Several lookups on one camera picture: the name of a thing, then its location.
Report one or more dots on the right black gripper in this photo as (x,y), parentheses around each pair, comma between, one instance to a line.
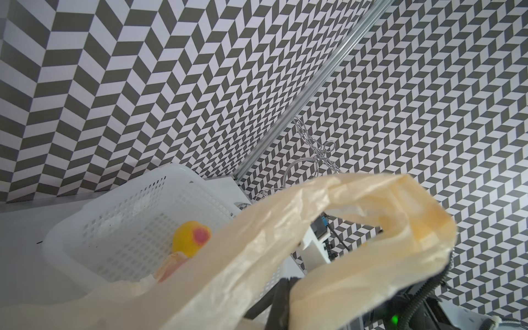
(415,307)

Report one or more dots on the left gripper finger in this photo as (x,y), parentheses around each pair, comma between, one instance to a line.
(278,299)

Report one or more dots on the banana print plastic bag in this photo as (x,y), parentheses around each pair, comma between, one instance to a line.
(215,288)

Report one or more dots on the pink peach toy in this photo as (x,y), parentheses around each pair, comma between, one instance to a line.
(172,263)

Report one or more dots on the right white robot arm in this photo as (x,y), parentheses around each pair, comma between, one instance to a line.
(461,318)

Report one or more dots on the yellow round fruit toy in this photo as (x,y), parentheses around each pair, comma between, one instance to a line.
(190,237)

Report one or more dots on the white plastic basket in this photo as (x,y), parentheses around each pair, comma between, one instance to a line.
(126,233)

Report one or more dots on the metal wire rack stand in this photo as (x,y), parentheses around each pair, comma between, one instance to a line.
(321,152)

